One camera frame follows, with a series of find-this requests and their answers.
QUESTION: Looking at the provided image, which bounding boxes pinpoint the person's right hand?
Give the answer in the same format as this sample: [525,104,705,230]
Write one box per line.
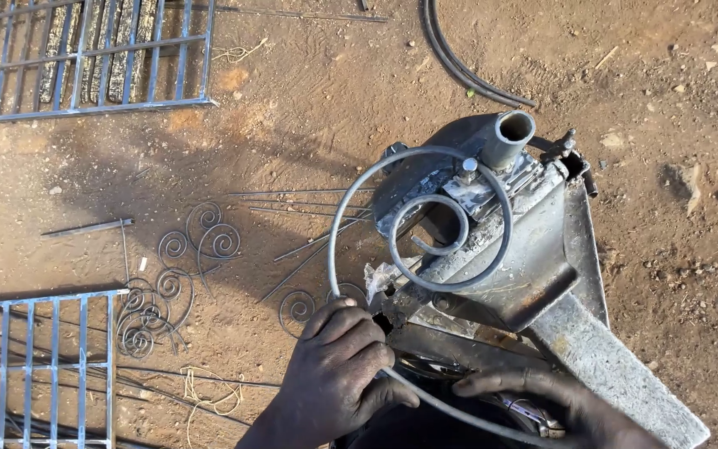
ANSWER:
[452,368,629,449]

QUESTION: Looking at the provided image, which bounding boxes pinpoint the person's left hand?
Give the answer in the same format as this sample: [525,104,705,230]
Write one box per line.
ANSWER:
[278,297,420,434]

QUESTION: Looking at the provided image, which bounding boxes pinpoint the grey steel rod with spiral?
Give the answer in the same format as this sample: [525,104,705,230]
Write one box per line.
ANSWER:
[327,145,562,449]

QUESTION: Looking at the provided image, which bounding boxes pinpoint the shiny metal tool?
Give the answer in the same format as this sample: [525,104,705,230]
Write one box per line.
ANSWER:
[501,398,567,439]

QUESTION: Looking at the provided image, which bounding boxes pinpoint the person's dark clothing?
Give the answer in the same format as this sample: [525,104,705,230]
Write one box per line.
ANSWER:
[333,374,562,449]

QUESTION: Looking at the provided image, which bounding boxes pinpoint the grey metal scroll bending jig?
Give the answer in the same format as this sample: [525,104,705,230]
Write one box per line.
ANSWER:
[370,110,712,449]

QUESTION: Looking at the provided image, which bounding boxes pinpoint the crumpled clear plastic wrap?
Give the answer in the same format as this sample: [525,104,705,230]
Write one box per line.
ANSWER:
[363,254,423,304]

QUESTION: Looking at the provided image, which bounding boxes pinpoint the single steel scroll piece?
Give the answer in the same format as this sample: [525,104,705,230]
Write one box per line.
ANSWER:
[278,282,370,339]

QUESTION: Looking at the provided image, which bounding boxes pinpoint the thin straight steel rod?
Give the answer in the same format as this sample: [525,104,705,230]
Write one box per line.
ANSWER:
[228,186,376,197]
[248,206,369,223]
[258,239,336,304]
[273,215,374,263]
[239,198,374,212]

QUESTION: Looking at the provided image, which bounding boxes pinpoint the pile of steel scroll pieces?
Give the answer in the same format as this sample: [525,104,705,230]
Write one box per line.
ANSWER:
[115,201,243,360]

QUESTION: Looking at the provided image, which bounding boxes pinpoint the long thin dark rod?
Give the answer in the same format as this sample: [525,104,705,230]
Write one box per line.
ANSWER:
[214,5,389,24]

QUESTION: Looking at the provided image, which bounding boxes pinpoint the flat metal bar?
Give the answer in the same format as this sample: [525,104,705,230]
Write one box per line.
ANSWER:
[40,217,136,240]

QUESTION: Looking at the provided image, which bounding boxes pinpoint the metal window grille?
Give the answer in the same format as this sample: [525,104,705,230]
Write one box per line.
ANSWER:
[0,0,218,126]
[0,288,130,449]

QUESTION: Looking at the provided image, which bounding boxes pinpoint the dark charred wood pieces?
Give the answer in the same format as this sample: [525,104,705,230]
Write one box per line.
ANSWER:
[37,0,160,106]

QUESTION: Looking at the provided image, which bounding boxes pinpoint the tangled pale string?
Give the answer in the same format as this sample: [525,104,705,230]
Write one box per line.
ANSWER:
[179,365,246,449]

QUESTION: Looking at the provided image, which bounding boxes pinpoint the black curved hose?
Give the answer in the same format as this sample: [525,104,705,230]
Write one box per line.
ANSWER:
[420,0,538,109]

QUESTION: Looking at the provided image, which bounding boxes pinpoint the short pale string piece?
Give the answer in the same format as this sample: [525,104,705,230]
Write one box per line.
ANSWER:
[211,37,269,64]

